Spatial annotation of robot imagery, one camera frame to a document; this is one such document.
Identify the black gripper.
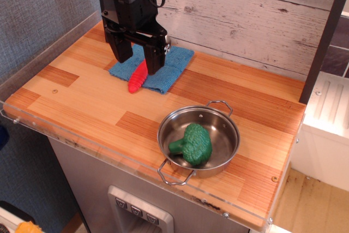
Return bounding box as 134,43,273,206
105,0,170,75

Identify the red handled metal spoon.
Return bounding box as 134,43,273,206
128,43,157,93

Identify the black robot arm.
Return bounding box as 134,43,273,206
102,0,171,75

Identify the blue cloth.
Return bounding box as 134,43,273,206
109,44,194,94

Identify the clear acrylic edge guard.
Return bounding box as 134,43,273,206
4,103,293,232

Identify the green toy broccoli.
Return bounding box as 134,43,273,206
169,123,212,166

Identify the grey cabinet with dispenser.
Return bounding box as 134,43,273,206
49,139,249,232

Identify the white toy sink unit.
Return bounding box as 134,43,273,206
291,72,348,190

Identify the yellow object at corner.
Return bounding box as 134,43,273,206
15,222,43,233

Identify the steel pot with handles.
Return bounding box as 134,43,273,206
157,101,240,186

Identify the dark right shelf post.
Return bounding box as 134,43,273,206
299,0,346,104

